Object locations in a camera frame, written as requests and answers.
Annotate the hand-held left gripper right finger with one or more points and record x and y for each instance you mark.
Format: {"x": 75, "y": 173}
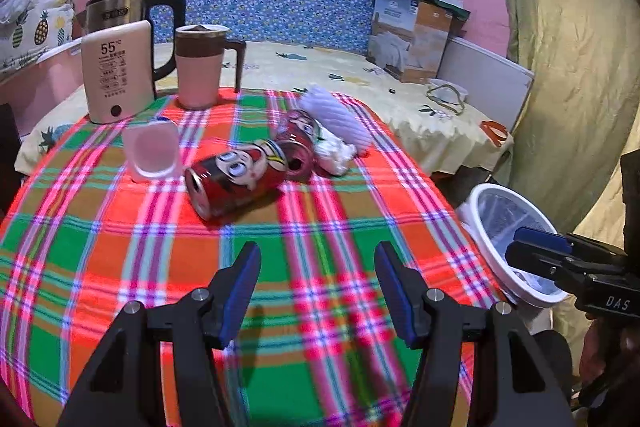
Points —
{"x": 395, "y": 297}

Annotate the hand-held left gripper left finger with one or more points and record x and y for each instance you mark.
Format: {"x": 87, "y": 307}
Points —
{"x": 240, "y": 292}

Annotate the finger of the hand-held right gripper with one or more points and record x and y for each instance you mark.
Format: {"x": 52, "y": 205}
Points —
{"x": 542, "y": 238}
{"x": 535, "y": 259}

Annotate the white trash bin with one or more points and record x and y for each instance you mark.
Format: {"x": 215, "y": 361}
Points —
{"x": 476, "y": 213}

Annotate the red cartoon can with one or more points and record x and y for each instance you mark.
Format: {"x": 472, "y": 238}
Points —
{"x": 235, "y": 179}
{"x": 297, "y": 132}

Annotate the white tissue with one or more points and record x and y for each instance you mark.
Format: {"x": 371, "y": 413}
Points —
{"x": 332, "y": 157}

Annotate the clear plastic cup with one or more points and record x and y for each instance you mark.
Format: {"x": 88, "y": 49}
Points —
{"x": 150, "y": 152}

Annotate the large white foam net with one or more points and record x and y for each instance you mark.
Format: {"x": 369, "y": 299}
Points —
{"x": 335, "y": 112}

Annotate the clear plastic bin liner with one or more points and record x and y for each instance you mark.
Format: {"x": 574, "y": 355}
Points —
{"x": 500, "y": 217}

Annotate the plaid tablecloth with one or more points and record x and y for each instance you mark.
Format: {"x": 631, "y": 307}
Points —
{"x": 150, "y": 257}

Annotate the clear plastic container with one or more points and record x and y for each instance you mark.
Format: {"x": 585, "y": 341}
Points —
{"x": 452, "y": 88}

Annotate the white panel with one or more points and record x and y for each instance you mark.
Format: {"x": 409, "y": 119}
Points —
{"x": 485, "y": 72}

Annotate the yellow-green curtain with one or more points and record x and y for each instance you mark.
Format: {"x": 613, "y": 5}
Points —
{"x": 565, "y": 57}

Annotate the yellow printed bedsheet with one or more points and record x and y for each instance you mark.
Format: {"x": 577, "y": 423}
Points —
{"x": 400, "y": 107}

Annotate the pink mug with brown lid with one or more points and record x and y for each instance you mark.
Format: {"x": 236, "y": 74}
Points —
{"x": 197, "y": 77}

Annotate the printed cardboard box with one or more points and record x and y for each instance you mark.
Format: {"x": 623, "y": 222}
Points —
{"x": 415, "y": 42}

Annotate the dark green bag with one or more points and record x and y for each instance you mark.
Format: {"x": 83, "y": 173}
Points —
{"x": 447, "y": 7}

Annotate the cream water warmer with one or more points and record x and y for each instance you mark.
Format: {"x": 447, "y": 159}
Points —
{"x": 117, "y": 72}

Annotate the pink cabinet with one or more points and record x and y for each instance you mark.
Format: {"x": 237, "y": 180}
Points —
{"x": 30, "y": 92}

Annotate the steel electric kettle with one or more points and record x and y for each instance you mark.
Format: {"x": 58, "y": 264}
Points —
{"x": 120, "y": 7}

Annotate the pineapple print bedding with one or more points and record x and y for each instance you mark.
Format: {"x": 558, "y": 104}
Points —
{"x": 40, "y": 27}

